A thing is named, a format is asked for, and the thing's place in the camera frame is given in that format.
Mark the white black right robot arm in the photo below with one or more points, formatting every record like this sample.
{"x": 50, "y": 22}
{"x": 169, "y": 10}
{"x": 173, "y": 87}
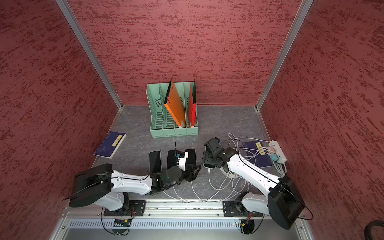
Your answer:
{"x": 279, "y": 197}

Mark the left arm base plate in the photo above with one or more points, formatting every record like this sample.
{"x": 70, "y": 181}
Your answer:
{"x": 131, "y": 209}

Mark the purple notebook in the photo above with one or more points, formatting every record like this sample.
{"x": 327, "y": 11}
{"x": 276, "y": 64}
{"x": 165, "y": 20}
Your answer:
{"x": 110, "y": 145}
{"x": 257, "y": 153}

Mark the purple notebook right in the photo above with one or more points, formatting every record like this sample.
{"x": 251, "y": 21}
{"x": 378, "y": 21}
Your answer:
{"x": 257, "y": 153}

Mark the green plastic file organizer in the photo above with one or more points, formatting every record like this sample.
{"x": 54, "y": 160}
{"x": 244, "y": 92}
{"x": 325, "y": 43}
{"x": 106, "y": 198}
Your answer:
{"x": 162, "y": 124}

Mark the purple notebook left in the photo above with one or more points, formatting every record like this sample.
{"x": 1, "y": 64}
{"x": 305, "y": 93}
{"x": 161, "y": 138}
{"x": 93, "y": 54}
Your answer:
{"x": 110, "y": 145}

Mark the white power strip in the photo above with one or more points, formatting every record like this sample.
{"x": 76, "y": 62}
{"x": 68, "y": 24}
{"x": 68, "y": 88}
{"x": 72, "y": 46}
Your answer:
{"x": 278, "y": 151}

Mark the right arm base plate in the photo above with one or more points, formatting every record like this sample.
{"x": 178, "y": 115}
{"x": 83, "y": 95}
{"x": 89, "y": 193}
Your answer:
{"x": 237, "y": 209}

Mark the orange folder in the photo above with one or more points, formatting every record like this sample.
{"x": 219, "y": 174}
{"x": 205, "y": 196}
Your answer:
{"x": 174, "y": 105}

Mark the aluminium front rail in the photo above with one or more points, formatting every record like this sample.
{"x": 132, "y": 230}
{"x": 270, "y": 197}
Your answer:
{"x": 156, "y": 209}

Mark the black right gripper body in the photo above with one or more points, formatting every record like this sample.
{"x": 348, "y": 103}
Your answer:
{"x": 210, "y": 158}

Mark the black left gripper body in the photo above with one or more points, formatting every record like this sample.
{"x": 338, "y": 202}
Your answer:
{"x": 188, "y": 175}

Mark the red folder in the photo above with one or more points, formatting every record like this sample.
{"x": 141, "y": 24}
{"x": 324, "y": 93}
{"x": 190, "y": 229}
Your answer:
{"x": 192, "y": 107}

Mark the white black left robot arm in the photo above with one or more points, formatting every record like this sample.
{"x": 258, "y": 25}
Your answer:
{"x": 110, "y": 189}

